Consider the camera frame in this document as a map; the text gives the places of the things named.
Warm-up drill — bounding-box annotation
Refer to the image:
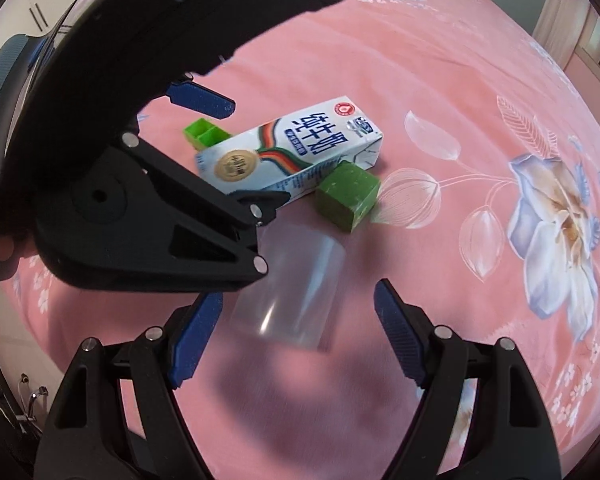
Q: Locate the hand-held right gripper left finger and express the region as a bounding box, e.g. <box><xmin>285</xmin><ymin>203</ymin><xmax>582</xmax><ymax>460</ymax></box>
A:
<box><xmin>34</xmin><ymin>291</ymin><xmax>225</xmax><ymax>480</ymax></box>

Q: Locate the clear plastic cup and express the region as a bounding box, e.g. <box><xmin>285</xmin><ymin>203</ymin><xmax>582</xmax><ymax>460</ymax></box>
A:
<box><xmin>230</xmin><ymin>220</ymin><xmax>347</xmax><ymax>351</ymax></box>

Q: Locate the white wardrobe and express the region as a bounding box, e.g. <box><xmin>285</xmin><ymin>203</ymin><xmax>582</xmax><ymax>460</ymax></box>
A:
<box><xmin>0</xmin><ymin>0</ymin><xmax>76</xmax><ymax>45</ymax></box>

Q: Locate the white milk carton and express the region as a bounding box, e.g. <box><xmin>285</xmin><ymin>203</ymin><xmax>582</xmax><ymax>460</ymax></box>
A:
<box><xmin>195</xmin><ymin>95</ymin><xmax>384</xmax><ymax>206</ymax></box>

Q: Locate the pale curtain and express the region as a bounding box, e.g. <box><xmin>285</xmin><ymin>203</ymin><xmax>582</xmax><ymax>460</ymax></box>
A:
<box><xmin>537</xmin><ymin>0</ymin><xmax>596</xmax><ymax>68</ymax></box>

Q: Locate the green cube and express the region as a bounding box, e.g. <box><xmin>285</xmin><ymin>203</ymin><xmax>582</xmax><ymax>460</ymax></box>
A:
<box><xmin>314</xmin><ymin>160</ymin><xmax>382</xmax><ymax>233</ymax></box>

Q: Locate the small green open box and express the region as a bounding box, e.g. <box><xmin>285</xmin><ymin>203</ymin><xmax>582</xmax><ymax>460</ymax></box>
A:
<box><xmin>182</xmin><ymin>118</ymin><xmax>232</xmax><ymax>151</ymax></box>

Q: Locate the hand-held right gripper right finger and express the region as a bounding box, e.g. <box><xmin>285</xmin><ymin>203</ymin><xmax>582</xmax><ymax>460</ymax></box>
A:
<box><xmin>373</xmin><ymin>279</ymin><xmax>566</xmax><ymax>480</ymax></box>

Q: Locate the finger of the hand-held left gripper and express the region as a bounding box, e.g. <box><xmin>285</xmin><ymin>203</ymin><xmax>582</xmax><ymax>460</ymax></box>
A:
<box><xmin>122</xmin><ymin>132</ymin><xmax>291</xmax><ymax>291</ymax></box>
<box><xmin>167</xmin><ymin>80</ymin><xmax>237</xmax><ymax>119</ymax></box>

